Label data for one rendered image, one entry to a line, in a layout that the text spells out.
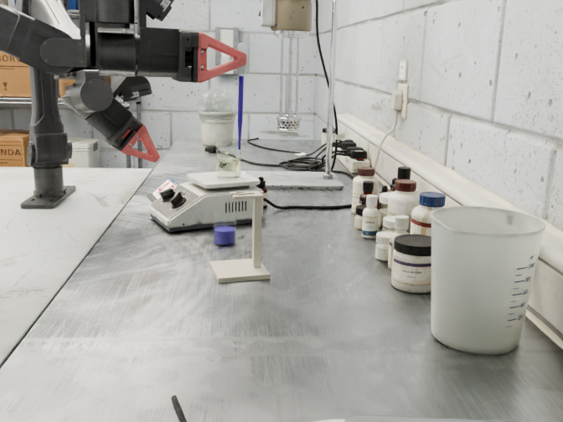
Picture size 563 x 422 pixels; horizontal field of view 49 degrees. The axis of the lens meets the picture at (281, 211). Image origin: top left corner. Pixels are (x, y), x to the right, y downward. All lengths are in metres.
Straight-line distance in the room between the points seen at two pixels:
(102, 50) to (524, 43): 0.62
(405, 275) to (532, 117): 0.30
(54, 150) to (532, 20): 0.98
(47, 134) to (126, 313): 0.68
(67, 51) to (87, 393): 0.43
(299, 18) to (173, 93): 2.16
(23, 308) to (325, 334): 0.40
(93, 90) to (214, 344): 0.55
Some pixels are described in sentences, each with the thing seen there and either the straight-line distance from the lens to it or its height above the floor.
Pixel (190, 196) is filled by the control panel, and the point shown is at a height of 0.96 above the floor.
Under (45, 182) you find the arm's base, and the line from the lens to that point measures 1.48.
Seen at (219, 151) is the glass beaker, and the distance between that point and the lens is 1.23.
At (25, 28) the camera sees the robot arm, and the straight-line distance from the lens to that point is 0.87.
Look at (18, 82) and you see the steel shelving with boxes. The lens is 3.50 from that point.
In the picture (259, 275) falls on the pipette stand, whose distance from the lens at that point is 0.94.
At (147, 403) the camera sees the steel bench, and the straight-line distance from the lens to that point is 0.64.
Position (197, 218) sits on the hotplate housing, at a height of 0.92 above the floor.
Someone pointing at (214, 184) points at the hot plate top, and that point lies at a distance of 1.20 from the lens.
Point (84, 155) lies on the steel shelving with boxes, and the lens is 3.49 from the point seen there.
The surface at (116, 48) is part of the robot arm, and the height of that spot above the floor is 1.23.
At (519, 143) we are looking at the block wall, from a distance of 1.03.
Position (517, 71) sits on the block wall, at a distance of 1.05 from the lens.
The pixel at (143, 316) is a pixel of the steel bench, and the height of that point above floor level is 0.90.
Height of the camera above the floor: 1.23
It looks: 14 degrees down
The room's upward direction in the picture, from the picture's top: 1 degrees clockwise
